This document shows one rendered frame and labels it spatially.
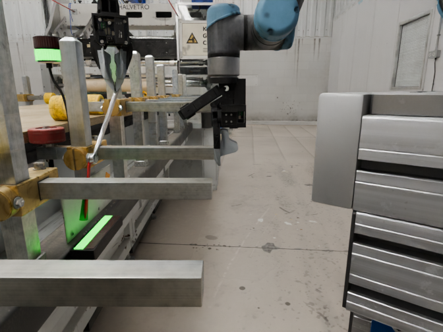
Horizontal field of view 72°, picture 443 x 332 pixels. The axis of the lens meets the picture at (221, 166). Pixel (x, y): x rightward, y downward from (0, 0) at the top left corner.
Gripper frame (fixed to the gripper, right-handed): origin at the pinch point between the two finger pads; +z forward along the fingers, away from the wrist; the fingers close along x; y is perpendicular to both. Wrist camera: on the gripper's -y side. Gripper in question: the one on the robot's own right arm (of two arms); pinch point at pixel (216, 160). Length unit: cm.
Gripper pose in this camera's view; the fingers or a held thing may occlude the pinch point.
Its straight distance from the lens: 77.2
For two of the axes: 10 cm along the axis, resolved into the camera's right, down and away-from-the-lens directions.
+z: 0.1, 9.7, 2.4
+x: 0.1, -2.4, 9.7
